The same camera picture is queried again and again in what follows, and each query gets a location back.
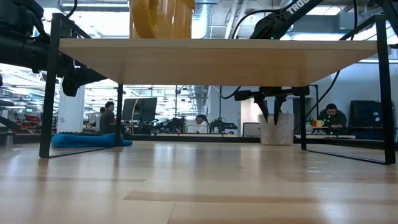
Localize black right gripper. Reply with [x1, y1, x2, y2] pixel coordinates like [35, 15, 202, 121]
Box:
[233, 86, 311, 126]

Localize white patterned ceramic mug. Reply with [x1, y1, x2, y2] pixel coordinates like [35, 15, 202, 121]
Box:
[257, 112, 295, 146]

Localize yellow ceramic mug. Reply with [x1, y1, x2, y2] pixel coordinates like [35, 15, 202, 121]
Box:
[129, 0, 196, 40]

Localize grey office chair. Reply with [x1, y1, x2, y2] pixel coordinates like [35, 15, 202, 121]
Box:
[243, 122, 261, 138]

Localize white round column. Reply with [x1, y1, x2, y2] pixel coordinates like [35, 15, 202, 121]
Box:
[56, 77, 85, 134]

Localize person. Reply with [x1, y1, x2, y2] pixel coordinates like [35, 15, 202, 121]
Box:
[195, 114, 210, 134]
[99, 101, 117, 134]
[317, 103, 348, 130]

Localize blue folded cloth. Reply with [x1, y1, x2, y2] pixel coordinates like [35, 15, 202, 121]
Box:
[51, 133, 133, 149]

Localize dark computer monitor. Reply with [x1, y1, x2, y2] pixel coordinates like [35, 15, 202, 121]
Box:
[121, 96, 158, 122]

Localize large dark screen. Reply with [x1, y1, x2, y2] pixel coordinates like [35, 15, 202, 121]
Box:
[348, 100, 383, 128]

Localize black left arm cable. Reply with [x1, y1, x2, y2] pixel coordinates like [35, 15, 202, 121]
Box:
[65, 0, 78, 18]

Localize wooden shelf with black frame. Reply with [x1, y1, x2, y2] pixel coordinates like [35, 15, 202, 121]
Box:
[39, 12, 397, 166]

